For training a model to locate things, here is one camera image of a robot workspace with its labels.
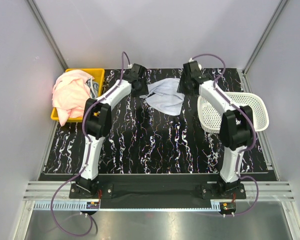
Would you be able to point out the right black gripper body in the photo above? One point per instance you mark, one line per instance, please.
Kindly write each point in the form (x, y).
(183, 86)

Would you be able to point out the yellow plastic bin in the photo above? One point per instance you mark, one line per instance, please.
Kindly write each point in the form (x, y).
(99, 77)

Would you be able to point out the pink rabbit towel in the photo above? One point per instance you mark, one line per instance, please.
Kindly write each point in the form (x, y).
(70, 93)

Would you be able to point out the left controller board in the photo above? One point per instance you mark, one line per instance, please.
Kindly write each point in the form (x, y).
(93, 205)

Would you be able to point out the light blue towel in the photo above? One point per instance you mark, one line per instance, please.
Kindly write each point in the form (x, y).
(163, 96)

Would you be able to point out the controller board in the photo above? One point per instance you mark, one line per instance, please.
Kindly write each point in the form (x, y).
(93, 205)
(228, 206)

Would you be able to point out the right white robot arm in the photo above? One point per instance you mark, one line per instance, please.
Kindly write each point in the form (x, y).
(236, 131)

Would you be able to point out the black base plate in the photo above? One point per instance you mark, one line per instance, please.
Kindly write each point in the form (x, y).
(157, 192)

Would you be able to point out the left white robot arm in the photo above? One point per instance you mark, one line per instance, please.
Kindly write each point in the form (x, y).
(97, 123)

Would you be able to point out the blue patterned towel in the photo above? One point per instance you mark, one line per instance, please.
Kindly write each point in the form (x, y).
(93, 88)

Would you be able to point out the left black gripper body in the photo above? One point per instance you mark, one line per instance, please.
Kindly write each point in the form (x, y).
(142, 89)

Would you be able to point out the right controller board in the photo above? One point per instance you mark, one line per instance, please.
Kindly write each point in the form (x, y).
(228, 206)

